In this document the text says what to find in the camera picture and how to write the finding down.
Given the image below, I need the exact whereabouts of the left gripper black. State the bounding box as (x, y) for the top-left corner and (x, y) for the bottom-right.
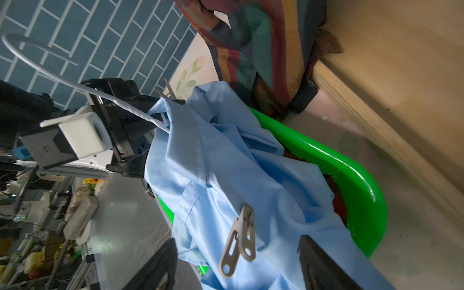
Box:
(81, 77), (186, 178)

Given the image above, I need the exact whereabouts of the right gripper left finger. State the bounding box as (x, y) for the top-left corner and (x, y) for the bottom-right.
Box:
(123, 238), (178, 290)

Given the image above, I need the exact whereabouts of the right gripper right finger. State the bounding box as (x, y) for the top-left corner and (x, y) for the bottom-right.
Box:
(298, 235), (361, 290)

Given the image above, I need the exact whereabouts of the light blue shirt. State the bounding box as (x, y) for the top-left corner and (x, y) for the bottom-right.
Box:
(145, 82), (392, 290)

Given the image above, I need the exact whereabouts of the white wire hanger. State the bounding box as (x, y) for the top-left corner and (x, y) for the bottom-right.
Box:
(2, 33), (170, 133)

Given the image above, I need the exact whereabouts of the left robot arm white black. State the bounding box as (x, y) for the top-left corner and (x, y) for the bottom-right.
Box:
(1, 78), (160, 178)

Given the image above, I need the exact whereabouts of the green plastic basket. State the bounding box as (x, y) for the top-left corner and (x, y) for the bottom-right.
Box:
(158, 106), (389, 276)

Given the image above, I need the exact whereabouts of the dark multicolour plaid shirt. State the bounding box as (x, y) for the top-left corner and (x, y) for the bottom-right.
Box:
(177, 0), (341, 117)

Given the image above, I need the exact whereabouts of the wooden clothes rack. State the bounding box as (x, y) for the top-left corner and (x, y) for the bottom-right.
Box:
(313, 1), (464, 228)

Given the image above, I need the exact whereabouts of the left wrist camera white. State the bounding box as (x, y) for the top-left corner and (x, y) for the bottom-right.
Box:
(13, 105), (112, 169)

